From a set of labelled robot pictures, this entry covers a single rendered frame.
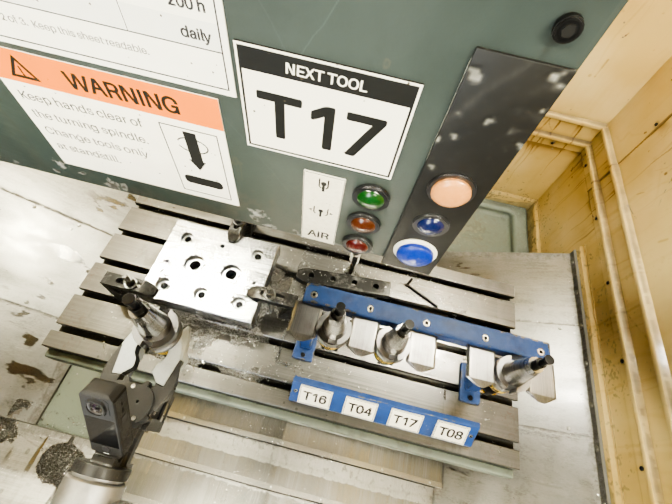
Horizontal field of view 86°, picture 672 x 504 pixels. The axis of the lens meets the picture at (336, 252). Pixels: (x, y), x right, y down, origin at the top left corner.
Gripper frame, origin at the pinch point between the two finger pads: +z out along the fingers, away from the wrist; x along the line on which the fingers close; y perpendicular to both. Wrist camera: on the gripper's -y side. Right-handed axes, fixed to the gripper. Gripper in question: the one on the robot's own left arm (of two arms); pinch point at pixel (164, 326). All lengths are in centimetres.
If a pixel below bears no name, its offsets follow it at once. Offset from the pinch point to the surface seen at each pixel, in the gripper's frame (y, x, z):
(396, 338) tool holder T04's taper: 1.0, 35.7, 7.8
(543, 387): 8, 64, 8
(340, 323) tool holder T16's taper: 0.6, 26.2, 7.7
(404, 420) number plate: 35, 47, 1
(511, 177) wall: 53, 84, 107
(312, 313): 7.5, 21.0, 10.7
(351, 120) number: -42.5, 22.7, 4.3
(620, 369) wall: 33, 101, 26
